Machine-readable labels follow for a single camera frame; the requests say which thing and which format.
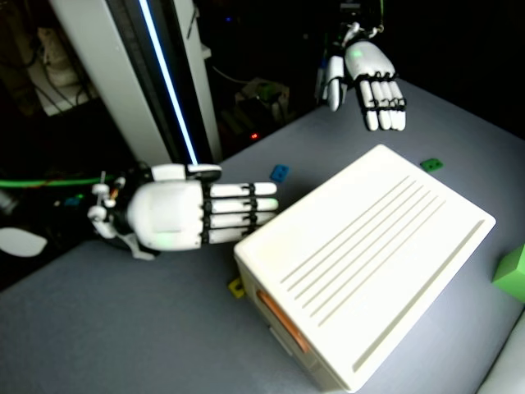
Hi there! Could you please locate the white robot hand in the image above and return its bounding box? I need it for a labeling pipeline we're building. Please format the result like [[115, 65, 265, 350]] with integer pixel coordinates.
[[126, 163, 281, 252], [323, 39, 408, 132]]

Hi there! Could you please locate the large white plastic box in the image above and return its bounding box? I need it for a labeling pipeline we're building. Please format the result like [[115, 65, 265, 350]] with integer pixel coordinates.
[[233, 143, 497, 392]]

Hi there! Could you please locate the green background device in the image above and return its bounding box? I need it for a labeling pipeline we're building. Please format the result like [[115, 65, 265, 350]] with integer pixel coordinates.
[[253, 81, 281, 102]]

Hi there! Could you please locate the grey table cloth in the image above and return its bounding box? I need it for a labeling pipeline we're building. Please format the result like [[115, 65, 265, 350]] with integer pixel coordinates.
[[0, 77, 525, 394]]

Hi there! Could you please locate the white robot body column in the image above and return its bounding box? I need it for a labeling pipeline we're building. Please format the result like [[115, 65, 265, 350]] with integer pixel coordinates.
[[48, 0, 223, 166]]

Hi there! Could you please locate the large green cube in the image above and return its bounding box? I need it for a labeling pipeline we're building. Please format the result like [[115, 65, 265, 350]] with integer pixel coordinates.
[[491, 244, 525, 304]]

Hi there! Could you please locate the green cable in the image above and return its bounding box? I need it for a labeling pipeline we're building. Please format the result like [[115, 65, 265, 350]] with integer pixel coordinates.
[[0, 175, 106, 190]]

